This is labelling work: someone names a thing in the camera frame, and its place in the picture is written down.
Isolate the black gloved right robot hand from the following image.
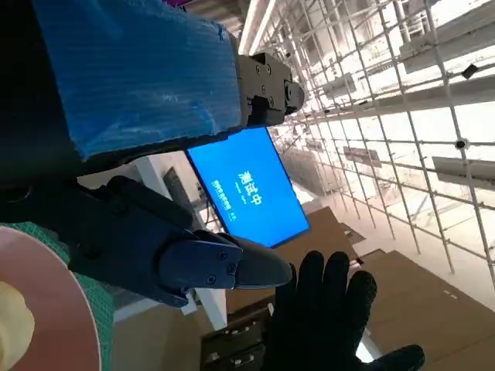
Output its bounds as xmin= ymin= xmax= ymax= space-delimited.
xmin=262 ymin=250 xmax=426 ymax=371

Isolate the bare left robot hand blue tape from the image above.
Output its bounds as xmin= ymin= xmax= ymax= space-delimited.
xmin=0 ymin=0 xmax=306 ymax=308

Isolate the pink bowl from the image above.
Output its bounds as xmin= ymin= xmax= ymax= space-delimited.
xmin=0 ymin=225 xmax=104 ymax=371

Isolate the toy bread bun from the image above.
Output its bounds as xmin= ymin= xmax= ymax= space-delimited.
xmin=0 ymin=281 xmax=36 ymax=371

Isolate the small brown cardboard box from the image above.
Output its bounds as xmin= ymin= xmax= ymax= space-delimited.
xmin=305 ymin=206 xmax=367 ymax=264

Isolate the large brown cardboard box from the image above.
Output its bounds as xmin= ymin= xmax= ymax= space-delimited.
xmin=353 ymin=249 xmax=495 ymax=371

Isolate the blue screen monitor with text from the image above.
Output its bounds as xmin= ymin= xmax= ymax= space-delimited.
xmin=185 ymin=126 xmax=312 ymax=250

